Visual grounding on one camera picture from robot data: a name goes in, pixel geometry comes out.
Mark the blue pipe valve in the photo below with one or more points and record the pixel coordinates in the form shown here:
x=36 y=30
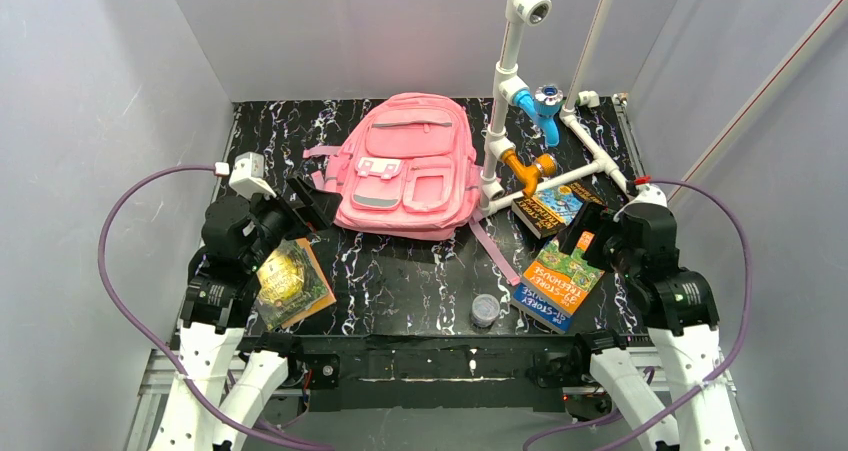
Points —
x=542 y=106

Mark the orange pipe fitting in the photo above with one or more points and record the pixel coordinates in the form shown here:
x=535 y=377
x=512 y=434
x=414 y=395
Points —
x=543 y=166

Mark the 169-storey treehouse book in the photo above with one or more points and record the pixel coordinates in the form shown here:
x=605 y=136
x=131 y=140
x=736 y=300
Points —
x=549 y=211

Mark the white wall conduit pipe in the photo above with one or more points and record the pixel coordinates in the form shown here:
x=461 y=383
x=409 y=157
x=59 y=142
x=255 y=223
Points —
x=789 y=67

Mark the pink student backpack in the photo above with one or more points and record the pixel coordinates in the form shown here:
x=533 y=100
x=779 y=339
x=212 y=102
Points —
x=408 y=169

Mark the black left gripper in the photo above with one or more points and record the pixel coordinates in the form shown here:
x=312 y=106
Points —
x=303 y=203

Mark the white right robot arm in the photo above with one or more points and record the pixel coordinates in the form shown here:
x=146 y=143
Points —
x=681 y=317

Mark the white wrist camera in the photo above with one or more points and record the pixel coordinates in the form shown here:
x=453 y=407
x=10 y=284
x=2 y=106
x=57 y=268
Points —
x=246 y=176
x=647 y=193

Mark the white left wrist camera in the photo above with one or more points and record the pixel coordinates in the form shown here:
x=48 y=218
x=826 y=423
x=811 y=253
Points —
x=246 y=176

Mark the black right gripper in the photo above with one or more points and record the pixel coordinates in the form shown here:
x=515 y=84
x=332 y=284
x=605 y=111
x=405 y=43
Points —
x=589 y=229

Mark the green gold book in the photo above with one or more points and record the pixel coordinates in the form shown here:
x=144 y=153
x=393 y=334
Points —
x=293 y=286

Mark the white PVC pipe frame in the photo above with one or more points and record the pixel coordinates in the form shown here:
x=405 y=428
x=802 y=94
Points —
x=504 y=178

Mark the blue 91-storey treehouse book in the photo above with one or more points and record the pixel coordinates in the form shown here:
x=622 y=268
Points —
x=527 y=301

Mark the orange 39-storey treehouse book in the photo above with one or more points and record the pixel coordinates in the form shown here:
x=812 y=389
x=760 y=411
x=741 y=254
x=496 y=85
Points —
x=562 y=280

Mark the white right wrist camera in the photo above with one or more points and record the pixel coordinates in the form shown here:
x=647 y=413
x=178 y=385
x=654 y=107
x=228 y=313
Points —
x=647 y=193

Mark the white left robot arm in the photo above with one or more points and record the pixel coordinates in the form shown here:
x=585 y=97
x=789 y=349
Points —
x=203 y=411

